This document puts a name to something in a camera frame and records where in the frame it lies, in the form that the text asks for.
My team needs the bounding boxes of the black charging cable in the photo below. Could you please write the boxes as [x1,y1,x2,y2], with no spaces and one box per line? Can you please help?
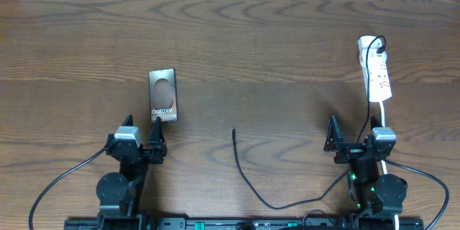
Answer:
[231,35,387,211]

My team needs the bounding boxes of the Galaxy S25 Ultra smartphone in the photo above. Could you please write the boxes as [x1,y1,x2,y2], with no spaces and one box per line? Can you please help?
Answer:
[148,68,178,123]

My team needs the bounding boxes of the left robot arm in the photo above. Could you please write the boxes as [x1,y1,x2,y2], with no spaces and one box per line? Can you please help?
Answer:
[96,115,167,229]

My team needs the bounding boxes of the white power strip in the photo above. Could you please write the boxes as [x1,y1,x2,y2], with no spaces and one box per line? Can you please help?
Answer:
[357,35,392,103]

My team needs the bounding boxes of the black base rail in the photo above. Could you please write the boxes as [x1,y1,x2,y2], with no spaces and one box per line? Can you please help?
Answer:
[63,216,425,230]

